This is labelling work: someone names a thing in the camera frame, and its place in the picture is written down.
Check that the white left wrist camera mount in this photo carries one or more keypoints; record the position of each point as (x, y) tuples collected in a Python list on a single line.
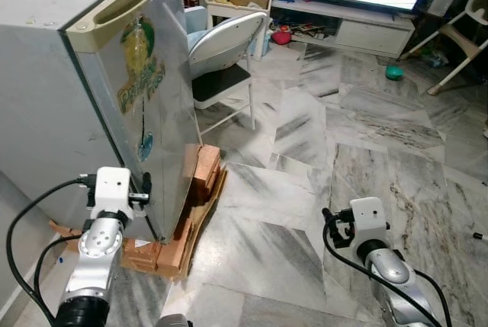
[(113, 186)]

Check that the silver mini fridge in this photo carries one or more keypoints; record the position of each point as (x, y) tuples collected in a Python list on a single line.
[(38, 98)]

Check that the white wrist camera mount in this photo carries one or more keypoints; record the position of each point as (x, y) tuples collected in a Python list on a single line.
[(113, 186), (368, 216)]

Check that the silver fridge door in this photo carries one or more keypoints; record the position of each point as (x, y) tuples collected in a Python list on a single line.
[(168, 113)]

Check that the light blue plastic seat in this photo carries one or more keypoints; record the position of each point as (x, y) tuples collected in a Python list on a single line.
[(194, 20)]

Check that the green yellow logo sticker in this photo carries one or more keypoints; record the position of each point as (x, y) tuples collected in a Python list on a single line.
[(137, 51)]

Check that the small white side table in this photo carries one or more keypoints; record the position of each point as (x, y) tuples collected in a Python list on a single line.
[(221, 8)]

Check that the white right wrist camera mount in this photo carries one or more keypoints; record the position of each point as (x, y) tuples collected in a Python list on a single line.
[(368, 216)]

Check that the white television stand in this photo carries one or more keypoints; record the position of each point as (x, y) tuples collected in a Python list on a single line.
[(374, 36)]

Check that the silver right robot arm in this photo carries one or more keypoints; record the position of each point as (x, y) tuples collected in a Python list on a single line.
[(390, 270)]

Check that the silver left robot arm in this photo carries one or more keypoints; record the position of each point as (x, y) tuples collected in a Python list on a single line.
[(99, 239)]

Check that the small blue round sticker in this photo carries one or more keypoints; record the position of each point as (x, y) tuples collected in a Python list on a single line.
[(146, 146)]

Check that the small red toy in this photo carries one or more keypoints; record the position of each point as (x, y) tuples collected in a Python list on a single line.
[(282, 36)]

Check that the white marker black cap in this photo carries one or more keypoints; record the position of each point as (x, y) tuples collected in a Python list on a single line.
[(479, 235)]

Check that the white wooden high chair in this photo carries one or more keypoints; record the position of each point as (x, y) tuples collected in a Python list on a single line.
[(476, 7)]

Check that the orange brick stack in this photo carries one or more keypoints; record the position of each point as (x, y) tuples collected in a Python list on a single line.
[(179, 254)]

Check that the small green bowl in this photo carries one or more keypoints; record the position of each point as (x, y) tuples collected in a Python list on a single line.
[(394, 73)]

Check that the white folding chair black seat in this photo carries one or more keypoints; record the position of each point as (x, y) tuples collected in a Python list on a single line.
[(225, 41)]

